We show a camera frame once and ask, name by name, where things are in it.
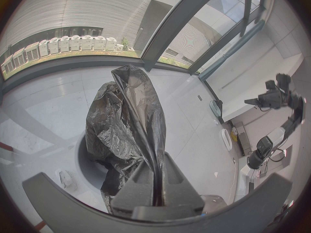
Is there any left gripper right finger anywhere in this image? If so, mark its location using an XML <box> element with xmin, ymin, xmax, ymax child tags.
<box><xmin>160</xmin><ymin>152</ymin><xmax>204</xmax><ymax>213</ymax></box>

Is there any crumpled white paper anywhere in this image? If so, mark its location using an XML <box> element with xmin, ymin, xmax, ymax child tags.
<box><xmin>59</xmin><ymin>170</ymin><xmax>78</xmax><ymax>191</ymax></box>

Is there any black plastic bag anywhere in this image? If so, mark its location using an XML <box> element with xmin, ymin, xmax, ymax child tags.
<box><xmin>85</xmin><ymin>64</ymin><xmax>168</xmax><ymax>214</ymax></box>

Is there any window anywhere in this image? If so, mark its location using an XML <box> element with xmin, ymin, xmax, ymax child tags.
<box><xmin>0</xmin><ymin>0</ymin><xmax>270</xmax><ymax>95</ymax></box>

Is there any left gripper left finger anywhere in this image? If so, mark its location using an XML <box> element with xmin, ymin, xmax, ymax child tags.
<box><xmin>110</xmin><ymin>162</ymin><xmax>157</xmax><ymax>213</ymax></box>

